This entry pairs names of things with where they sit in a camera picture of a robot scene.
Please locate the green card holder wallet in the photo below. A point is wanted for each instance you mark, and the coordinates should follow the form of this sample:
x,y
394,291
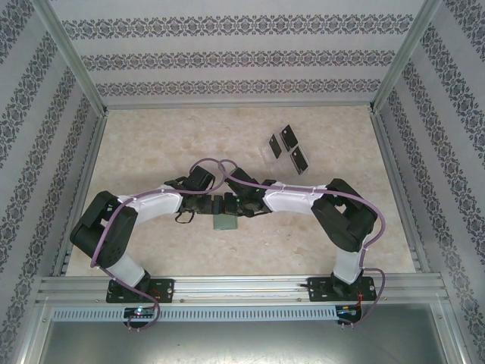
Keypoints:
x,y
226,223

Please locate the clear acrylic card stand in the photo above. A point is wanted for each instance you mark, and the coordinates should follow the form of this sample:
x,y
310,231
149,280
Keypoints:
x,y
290,168

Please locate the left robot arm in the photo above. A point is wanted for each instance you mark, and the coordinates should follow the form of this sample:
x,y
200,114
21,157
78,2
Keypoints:
x,y
159,204

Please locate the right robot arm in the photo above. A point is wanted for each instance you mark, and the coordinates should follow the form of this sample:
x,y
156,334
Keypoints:
x,y
291,199

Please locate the black credit card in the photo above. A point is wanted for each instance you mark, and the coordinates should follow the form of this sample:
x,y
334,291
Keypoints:
x,y
289,137
299,160
275,146

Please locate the small circuit board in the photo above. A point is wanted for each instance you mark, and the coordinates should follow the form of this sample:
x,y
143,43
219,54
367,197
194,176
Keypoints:
x,y
138,312
346,311

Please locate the grey metal panel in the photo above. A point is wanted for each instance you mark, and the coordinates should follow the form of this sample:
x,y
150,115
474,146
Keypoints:
x,y
242,345

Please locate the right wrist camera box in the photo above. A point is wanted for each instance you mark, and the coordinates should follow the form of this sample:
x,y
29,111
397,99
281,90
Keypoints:
x,y
242,180

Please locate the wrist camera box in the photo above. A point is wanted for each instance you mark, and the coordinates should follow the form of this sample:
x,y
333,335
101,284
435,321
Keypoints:
x,y
201,178
242,180

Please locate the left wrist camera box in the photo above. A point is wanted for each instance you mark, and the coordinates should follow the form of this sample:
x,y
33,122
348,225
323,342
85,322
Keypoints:
x,y
201,178

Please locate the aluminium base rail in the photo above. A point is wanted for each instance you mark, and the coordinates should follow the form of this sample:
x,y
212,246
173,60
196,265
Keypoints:
x,y
242,290

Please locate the aluminium back rail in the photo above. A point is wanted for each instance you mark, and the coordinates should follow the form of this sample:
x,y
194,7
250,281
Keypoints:
x,y
242,107

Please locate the aluminium side rail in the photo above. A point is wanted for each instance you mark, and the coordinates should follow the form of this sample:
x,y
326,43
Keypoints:
x,y
385,151
93,151

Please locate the aluminium frame post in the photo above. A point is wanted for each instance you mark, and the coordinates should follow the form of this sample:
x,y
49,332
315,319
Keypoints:
x,y
402,57
72,57

